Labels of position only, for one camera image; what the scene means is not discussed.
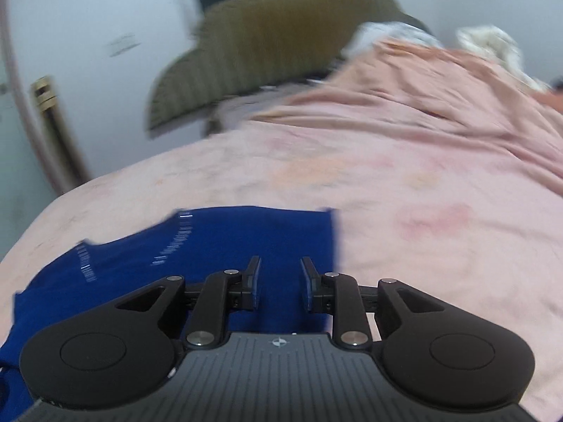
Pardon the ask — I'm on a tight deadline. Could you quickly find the blue beaded sweater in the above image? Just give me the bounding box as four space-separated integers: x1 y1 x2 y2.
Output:
1 207 335 421

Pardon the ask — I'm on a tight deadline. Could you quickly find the pink floral bed sheet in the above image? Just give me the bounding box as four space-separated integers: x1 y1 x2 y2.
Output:
1 41 562 421

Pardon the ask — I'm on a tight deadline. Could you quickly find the brown patterned pillow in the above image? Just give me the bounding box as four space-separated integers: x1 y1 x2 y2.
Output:
204 79 323 137

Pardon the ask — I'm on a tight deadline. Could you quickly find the gold tower air conditioner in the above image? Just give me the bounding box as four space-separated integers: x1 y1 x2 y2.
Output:
31 76 91 188

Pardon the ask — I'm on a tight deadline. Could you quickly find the white quilted blanket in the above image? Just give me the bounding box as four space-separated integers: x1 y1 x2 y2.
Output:
341 22 443 58

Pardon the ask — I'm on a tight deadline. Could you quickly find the olive green padded headboard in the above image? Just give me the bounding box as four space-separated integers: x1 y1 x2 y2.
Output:
146 0 427 137

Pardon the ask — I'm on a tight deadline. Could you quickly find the cream crumpled cloth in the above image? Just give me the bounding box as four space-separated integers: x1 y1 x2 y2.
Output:
456 25 551 92

